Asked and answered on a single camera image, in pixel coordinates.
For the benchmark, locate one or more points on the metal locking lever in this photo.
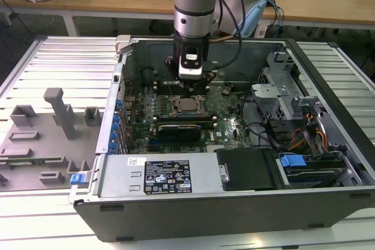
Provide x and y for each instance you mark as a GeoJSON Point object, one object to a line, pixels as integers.
{"type": "Point", "coordinates": [168, 86]}

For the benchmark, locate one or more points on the silver green CPU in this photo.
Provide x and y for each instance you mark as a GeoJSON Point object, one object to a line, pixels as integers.
{"type": "Point", "coordinates": [187, 105]}

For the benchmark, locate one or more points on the blue expansion slot clip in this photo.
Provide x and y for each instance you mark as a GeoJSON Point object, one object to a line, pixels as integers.
{"type": "Point", "coordinates": [111, 145]}
{"type": "Point", "coordinates": [118, 104]}
{"type": "Point", "coordinates": [112, 136]}
{"type": "Point", "coordinates": [114, 127]}
{"type": "Point", "coordinates": [116, 119]}

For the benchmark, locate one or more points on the black disk bay cover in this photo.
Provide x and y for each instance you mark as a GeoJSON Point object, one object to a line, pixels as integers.
{"type": "Point", "coordinates": [249, 171]}

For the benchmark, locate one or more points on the gray case latch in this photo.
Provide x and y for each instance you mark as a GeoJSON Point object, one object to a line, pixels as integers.
{"type": "Point", "coordinates": [123, 42]}

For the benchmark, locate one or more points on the green RAM stick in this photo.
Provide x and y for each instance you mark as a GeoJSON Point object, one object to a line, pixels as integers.
{"type": "Point", "coordinates": [26, 161]}
{"type": "Point", "coordinates": [184, 119]}

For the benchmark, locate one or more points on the white tag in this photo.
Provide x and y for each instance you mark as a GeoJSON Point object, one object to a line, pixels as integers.
{"type": "Point", "coordinates": [262, 31]}

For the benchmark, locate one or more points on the green motherboard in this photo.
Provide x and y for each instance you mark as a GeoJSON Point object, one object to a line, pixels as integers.
{"type": "Point", "coordinates": [224, 122]}

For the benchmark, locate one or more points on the black graphics card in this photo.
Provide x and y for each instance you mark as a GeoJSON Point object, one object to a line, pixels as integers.
{"type": "Point", "coordinates": [178, 136]}

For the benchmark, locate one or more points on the wooden desk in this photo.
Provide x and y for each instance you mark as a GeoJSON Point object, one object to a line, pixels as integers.
{"type": "Point", "coordinates": [88, 4]}

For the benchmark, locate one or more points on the silver metal drive cage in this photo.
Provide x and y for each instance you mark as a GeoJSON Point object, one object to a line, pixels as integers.
{"type": "Point", "coordinates": [272, 100]}

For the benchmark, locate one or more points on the silver power supply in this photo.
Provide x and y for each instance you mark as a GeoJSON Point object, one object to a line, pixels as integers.
{"type": "Point", "coordinates": [117, 174]}

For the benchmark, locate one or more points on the blue disk carrier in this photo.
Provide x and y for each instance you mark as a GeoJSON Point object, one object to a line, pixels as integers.
{"type": "Point", "coordinates": [293, 162]}

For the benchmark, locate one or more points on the blue plastic latch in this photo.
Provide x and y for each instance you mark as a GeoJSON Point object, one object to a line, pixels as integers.
{"type": "Point", "coordinates": [76, 179]}

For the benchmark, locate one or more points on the gray parts rack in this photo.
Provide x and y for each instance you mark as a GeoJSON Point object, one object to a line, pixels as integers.
{"type": "Point", "coordinates": [35, 144]}

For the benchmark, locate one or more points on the black gray PC case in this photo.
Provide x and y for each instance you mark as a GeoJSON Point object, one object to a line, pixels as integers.
{"type": "Point", "coordinates": [205, 220]}

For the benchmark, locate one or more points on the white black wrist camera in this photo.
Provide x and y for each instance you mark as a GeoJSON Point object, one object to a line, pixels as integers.
{"type": "Point", "coordinates": [190, 71]}

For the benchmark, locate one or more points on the gray metal disk bay frame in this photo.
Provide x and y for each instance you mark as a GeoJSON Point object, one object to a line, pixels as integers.
{"type": "Point", "coordinates": [309, 101]}

